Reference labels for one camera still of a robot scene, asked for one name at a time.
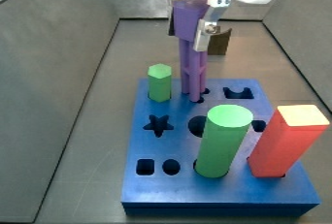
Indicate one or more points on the purple three prong object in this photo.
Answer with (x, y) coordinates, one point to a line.
(187, 12)

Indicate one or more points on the black curved fixture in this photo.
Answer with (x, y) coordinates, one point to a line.
(218, 43)

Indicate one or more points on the blue shape sorting board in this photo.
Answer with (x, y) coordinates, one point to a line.
(186, 166)

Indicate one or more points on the short green hexagon peg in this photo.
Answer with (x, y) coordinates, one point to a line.
(159, 82)

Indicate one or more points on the tall green cylinder peg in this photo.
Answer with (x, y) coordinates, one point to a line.
(226, 126)

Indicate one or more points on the red square peg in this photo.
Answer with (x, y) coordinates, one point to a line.
(294, 127)

